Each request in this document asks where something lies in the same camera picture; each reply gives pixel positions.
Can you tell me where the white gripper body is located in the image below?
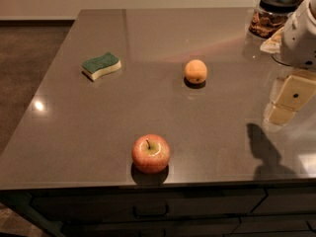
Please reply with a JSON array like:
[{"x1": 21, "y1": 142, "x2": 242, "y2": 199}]
[{"x1": 280, "y1": 0, "x2": 316, "y2": 70}]

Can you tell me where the clear glass cup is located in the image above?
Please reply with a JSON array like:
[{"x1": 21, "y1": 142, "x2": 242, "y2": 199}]
[{"x1": 260, "y1": 27, "x2": 289, "y2": 66}]

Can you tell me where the dark cabinet drawer front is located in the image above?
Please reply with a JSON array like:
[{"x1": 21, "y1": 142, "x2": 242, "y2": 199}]
[{"x1": 32, "y1": 189, "x2": 265, "y2": 222}]

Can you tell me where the dark drawer handle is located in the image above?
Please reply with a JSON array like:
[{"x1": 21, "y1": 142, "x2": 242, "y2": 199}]
[{"x1": 132, "y1": 204, "x2": 170, "y2": 219}]

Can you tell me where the red apple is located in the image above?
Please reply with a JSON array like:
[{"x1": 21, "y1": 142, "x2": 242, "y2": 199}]
[{"x1": 131, "y1": 134, "x2": 171, "y2": 174}]

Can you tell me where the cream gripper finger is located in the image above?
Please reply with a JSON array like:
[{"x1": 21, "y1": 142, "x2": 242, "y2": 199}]
[{"x1": 266, "y1": 70, "x2": 316, "y2": 125}]

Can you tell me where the orange fruit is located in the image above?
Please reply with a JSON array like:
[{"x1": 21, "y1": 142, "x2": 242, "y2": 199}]
[{"x1": 185, "y1": 59, "x2": 207, "y2": 84}]

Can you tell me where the green and yellow sponge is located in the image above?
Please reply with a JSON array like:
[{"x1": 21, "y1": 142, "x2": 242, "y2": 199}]
[{"x1": 81, "y1": 52, "x2": 121, "y2": 81}]

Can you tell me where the glass jar with black lid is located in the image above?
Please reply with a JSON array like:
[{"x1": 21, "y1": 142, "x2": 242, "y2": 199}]
[{"x1": 249, "y1": 0, "x2": 298, "y2": 39}]

